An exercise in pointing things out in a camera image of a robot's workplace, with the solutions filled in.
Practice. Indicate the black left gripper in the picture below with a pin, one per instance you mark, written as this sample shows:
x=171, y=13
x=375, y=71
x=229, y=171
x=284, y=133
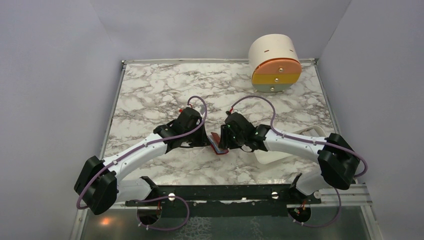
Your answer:
x=203, y=140

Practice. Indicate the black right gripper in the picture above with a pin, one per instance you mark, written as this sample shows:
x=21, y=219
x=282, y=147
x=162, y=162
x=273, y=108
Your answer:
x=225, y=142

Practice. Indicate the credit cards in tray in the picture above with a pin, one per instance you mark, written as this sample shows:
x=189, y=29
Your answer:
x=310, y=132

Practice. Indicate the red card holder wallet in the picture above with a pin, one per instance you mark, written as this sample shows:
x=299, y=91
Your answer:
x=214, y=140

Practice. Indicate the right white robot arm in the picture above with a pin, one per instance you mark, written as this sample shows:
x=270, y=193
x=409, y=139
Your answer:
x=336, y=159

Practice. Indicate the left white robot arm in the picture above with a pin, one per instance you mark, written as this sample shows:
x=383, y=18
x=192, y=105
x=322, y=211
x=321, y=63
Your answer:
x=101, y=182

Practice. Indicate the white plastic tray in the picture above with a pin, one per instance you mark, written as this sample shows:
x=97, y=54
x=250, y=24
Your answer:
x=278, y=147

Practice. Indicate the round pastel drawer organizer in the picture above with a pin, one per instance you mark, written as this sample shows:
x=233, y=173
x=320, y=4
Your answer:
x=274, y=63

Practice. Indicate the black mounting rail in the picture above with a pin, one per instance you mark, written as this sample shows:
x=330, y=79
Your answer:
x=178, y=201

